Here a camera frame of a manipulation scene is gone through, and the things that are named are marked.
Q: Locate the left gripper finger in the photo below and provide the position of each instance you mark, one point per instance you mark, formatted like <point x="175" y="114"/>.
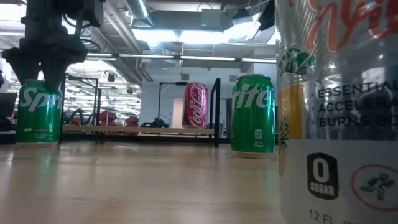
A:
<point x="57" y="71"/>
<point x="26" y="65"/>

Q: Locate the green Sprite can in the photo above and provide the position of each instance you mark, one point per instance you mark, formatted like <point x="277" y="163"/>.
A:
<point x="253" y="124"/>
<point x="38" y="121"/>

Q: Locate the red Coca-Cola can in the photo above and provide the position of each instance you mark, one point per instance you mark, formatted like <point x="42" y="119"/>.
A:
<point x="195" y="105"/>

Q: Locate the silver pineapple Celsius slim can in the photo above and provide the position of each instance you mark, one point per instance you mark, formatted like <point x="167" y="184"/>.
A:
<point x="339" y="130"/>

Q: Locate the black background robot arm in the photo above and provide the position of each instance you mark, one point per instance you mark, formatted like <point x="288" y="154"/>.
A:
<point x="155" y="123"/>

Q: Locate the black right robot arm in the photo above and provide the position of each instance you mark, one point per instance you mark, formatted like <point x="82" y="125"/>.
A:
<point x="269" y="14"/>

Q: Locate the dark computer monitor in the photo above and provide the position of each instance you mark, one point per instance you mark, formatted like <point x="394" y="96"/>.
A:
<point x="7" y="104"/>

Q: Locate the red chair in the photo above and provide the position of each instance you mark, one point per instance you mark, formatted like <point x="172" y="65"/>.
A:
<point x="132" y="121"/>
<point x="108" y="118"/>

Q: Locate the pale door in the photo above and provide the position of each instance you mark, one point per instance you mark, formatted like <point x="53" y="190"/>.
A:
<point x="178" y="112"/>

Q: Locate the long horizontal light bar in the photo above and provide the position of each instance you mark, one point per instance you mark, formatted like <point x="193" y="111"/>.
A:
<point x="186" y="58"/>

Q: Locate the grey ceiling air unit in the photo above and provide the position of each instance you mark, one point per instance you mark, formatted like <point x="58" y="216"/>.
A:
<point x="211" y="18"/>

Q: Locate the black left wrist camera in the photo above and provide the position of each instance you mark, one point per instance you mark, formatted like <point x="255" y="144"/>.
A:
<point x="88" y="12"/>

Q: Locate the ribbed silver ventilation duct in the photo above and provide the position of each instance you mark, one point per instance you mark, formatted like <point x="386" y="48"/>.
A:
<point x="94" y="32"/>

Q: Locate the black ceiling camera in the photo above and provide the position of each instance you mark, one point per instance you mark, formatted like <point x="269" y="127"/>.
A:
<point x="111" y="77"/>

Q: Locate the smooth silver ventilation duct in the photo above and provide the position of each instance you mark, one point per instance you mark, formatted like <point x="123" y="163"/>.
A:
<point x="138" y="9"/>

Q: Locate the wooden shelf black metal frame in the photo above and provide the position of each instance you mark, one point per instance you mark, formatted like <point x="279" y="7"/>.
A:
<point x="140" y="129"/>

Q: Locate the black aluminium table frame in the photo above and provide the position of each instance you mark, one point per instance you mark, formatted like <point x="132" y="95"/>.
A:
<point x="155" y="139"/>

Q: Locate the grey wall vent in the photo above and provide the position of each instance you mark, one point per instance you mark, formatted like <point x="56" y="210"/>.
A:
<point x="185" y="76"/>
<point x="232" y="77"/>

